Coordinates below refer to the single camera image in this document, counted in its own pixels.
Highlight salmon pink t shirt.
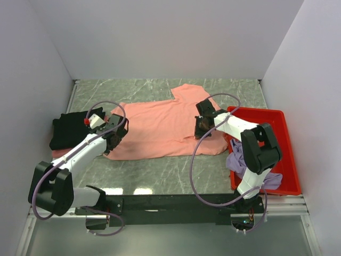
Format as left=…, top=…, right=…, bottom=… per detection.
left=107, top=84, right=228, bottom=161

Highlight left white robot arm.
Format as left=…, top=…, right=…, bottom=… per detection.
left=28, top=114, right=129, bottom=216

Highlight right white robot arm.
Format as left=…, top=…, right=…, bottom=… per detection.
left=192, top=98, right=282, bottom=213

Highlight folded black t shirt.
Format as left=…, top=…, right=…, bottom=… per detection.
left=49, top=111, right=90, bottom=150

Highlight lavender t shirt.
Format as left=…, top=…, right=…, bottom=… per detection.
left=226, top=139, right=282, bottom=190

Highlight folded pink t shirt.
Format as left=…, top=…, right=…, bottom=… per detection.
left=52, top=148, right=72, bottom=158

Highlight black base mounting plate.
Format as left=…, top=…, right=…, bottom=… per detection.
left=75, top=194, right=264, bottom=230

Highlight red plastic bin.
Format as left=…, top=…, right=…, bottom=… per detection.
left=234, top=107, right=302, bottom=196

